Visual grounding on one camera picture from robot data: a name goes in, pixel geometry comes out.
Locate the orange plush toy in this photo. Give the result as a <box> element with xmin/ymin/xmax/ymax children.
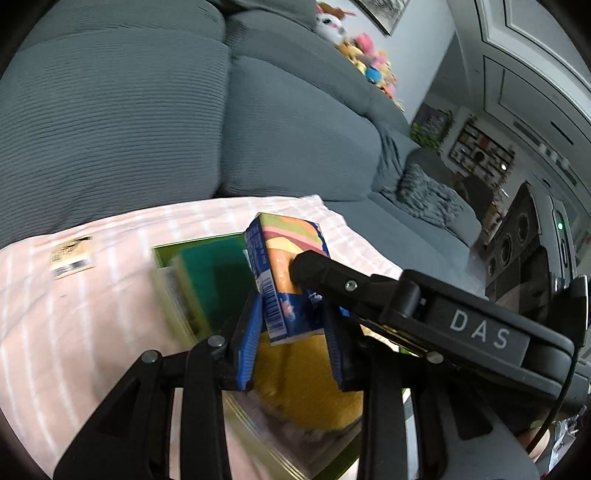
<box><xmin>252</xmin><ymin>330</ymin><xmax>365</xmax><ymax>435</ymax></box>

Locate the grey knit throw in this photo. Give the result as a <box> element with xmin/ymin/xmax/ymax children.
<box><xmin>397</xmin><ymin>164</ymin><xmax>467</xmax><ymax>227</ymax></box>

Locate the grey sofa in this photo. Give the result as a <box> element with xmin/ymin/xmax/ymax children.
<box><xmin>0</xmin><ymin>0</ymin><xmax>483</xmax><ymax>296</ymax></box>

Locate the blue and orange pack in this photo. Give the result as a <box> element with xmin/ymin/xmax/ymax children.
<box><xmin>244</xmin><ymin>212</ymin><xmax>331</xmax><ymax>347</ymax></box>

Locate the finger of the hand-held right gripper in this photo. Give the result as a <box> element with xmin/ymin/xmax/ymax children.
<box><xmin>288</xmin><ymin>251</ymin><xmax>430</xmax><ymax>329</ymax></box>
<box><xmin>341</xmin><ymin>310</ymin><xmax>445</xmax><ymax>366</ymax></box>

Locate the framed wall picture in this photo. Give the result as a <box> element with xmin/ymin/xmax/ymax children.
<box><xmin>353</xmin><ymin>0</ymin><xmax>411</xmax><ymax>37</ymax></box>

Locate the row of colourful plush toys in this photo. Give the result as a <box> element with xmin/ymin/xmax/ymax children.
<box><xmin>315</xmin><ymin>1</ymin><xmax>404</xmax><ymax>112</ymax></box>

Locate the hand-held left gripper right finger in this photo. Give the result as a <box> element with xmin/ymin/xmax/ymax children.
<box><xmin>321</xmin><ymin>300</ymin><xmax>541</xmax><ymax>480</ymax></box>

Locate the white panelled cabinet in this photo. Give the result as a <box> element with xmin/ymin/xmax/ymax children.
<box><xmin>475</xmin><ymin>0</ymin><xmax>591</xmax><ymax>185</ymax></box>

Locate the tan paper card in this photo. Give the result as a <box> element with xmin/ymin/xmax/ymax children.
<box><xmin>50</xmin><ymin>236</ymin><xmax>95</xmax><ymax>280</ymax></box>

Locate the pink striped blanket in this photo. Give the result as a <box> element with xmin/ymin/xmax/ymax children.
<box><xmin>0</xmin><ymin>194</ymin><xmax>402</xmax><ymax>480</ymax></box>

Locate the green houseplant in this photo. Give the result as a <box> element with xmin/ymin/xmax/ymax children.
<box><xmin>410</xmin><ymin>105</ymin><xmax>455</xmax><ymax>151</ymax></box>

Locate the green and yellow sponge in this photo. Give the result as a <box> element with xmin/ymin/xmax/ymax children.
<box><xmin>168</xmin><ymin>244</ymin><xmax>259</xmax><ymax>340</ymax></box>

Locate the wall shelf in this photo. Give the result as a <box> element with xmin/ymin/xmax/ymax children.
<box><xmin>450</xmin><ymin>117</ymin><xmax>515</xmax><ymax>188</ymax></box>

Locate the green box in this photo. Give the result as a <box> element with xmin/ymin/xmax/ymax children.
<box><xmin>151</xmin><ymin>233</ymin><xmax>416</xmax><ymax>480</ymax></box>

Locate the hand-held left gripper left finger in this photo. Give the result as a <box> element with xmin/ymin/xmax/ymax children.
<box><xmin>53</xmin><ymin>293</ymin><xmax>264</xmax><ymax>480</ymax></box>

